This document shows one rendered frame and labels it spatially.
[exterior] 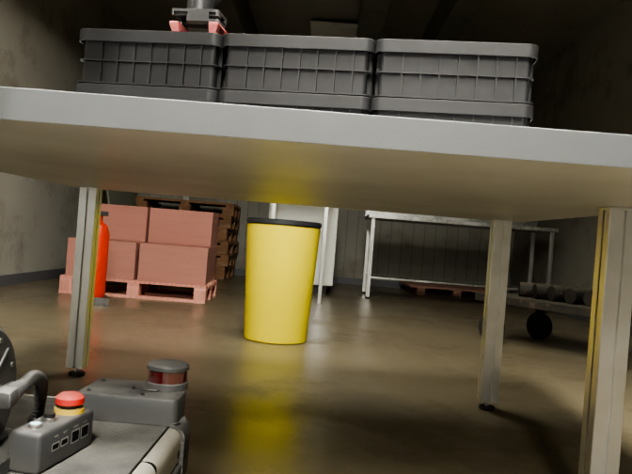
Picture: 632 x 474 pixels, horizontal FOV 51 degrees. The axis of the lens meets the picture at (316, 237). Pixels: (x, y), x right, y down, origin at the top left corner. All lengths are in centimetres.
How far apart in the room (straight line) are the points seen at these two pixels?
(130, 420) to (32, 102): 50
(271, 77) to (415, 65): 28
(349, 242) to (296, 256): 505
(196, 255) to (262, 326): 171
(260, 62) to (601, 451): 105
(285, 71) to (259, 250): 209
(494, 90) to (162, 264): 394
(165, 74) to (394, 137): 67
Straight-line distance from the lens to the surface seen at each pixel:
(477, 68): 129
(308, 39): 132
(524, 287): 423
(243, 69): 134
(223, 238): 749
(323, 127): 81
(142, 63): 141
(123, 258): 505
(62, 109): 87
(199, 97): 134
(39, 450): 89
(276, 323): 334
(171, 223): 534
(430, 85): 129
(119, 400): 109
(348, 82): 130
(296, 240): 330
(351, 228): 834
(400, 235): 839
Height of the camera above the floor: 55
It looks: level
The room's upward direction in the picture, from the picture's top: 5 degrees clockwise
